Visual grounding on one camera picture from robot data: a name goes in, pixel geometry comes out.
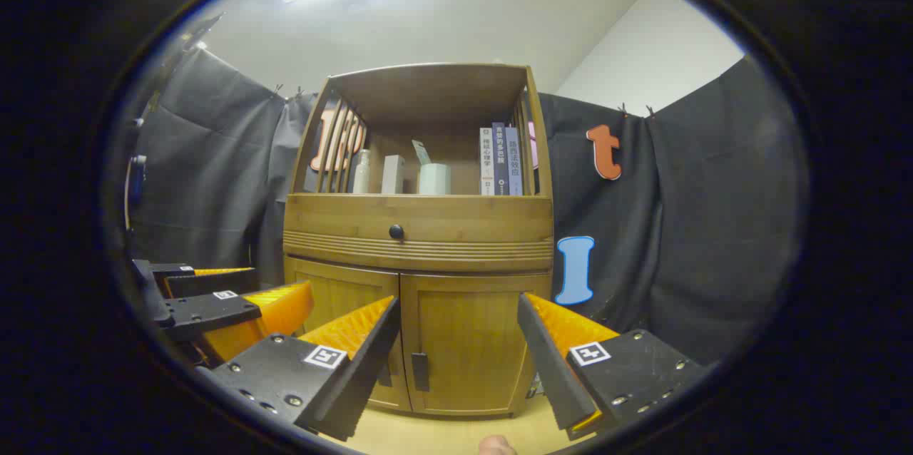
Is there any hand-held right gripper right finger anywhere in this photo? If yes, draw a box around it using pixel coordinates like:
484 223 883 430
517 292 707 441

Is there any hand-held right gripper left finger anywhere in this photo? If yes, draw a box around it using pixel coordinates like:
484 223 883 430
196 296 402 441

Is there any wooden double-door shoe cabinet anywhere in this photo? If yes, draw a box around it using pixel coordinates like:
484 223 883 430
282 63 556 419

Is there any wooden cabinet drawer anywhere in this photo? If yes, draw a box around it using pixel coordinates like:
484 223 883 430
284 193 554 272

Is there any black backdrop cloth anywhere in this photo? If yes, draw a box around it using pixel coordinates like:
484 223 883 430
128 48 810 370

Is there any white pump bottle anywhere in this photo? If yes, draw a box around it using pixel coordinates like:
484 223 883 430
353 149 372 195

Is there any white upright box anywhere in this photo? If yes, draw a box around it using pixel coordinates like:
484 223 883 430
382 155 405 195

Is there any pale cylindrical cup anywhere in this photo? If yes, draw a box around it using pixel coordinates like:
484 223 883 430
418 163 452 195

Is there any light blue book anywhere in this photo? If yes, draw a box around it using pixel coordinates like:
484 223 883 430
505 127 524 196

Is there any dark blue book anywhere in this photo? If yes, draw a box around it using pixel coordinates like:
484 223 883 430
492 122 510 196

